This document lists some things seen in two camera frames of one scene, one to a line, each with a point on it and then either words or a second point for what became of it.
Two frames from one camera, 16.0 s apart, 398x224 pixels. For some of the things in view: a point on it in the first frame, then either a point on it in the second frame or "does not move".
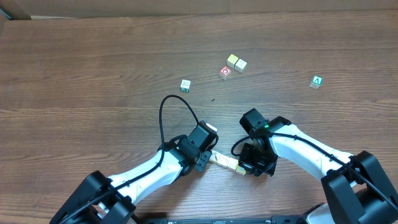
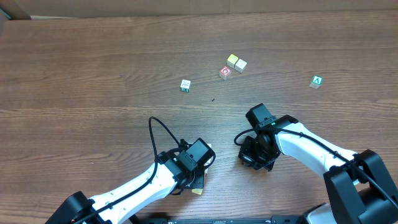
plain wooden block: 240,170 → 198,191
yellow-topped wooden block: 232,60 does not move
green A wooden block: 316,81 does not move
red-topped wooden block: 224,72 does not move
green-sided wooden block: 185,86 does not move
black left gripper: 203,160 → 199,180
